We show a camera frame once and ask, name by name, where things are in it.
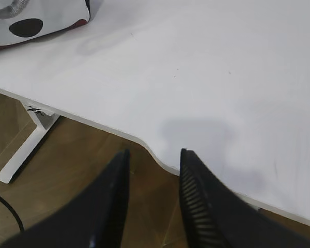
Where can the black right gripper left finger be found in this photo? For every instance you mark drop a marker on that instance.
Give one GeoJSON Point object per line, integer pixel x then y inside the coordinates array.
{"type": "Point", "coordinates": [94, 218]}

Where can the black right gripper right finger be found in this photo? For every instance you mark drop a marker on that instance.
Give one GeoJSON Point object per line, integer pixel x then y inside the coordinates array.
{"type": "Point", "coordinates": [214, 216]}

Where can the navy blue lunch bag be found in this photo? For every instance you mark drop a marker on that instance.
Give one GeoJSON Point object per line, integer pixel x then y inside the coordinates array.
{"type": "Point", "coordinates": [22, 21]}

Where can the white left table leg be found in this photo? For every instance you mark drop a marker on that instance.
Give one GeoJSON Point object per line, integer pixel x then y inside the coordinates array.
{"type": "Point", "coordinates": [44, 119]}

